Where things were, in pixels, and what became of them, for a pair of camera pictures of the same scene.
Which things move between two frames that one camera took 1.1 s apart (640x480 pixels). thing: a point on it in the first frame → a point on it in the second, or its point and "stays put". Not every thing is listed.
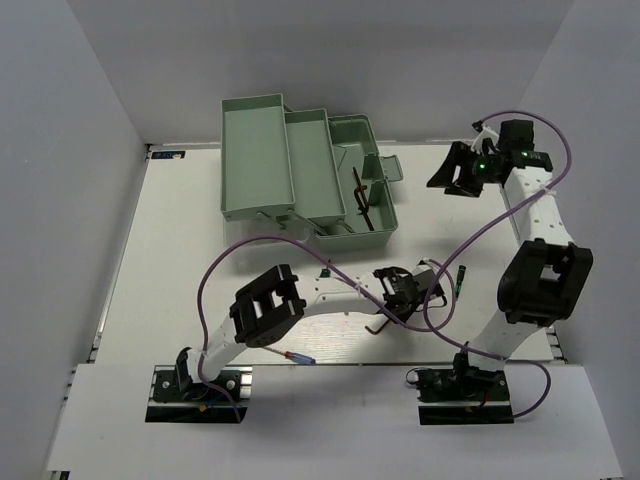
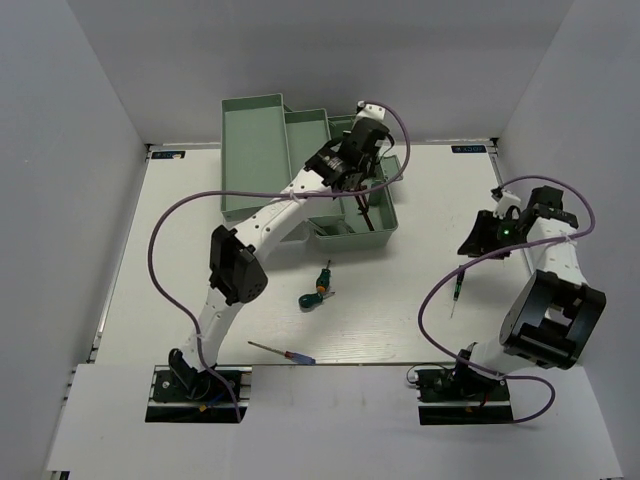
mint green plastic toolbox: (328, 172) stays put
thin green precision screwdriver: (461, 274) stays put
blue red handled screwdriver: (295, 357) stays put
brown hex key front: (378, 329) → (363, 207)
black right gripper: (445, 176) → (480, 238)
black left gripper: (406, 314) → (346, 134)
